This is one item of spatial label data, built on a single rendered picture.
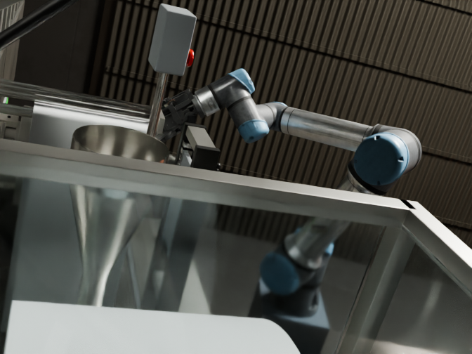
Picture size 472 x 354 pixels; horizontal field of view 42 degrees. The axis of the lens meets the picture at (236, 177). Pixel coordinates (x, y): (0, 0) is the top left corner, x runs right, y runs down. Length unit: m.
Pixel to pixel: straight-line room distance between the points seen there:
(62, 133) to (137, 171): 0.67
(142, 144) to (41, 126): 0.36
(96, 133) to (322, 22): 3.05
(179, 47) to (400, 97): 3.17
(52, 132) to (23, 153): 0.67
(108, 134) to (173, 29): 0.20
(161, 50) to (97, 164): 0.42
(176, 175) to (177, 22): 0.42
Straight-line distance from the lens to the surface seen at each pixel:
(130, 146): 0.99
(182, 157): 1.38
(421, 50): 4.08
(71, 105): 1.31
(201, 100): 1.66
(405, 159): 1.47
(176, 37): 1.02
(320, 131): 1.68
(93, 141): 0.97
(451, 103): 4.22
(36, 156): 0.63
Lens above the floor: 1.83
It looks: 20 degrees down
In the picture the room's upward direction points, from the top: 16 degrees clockwise
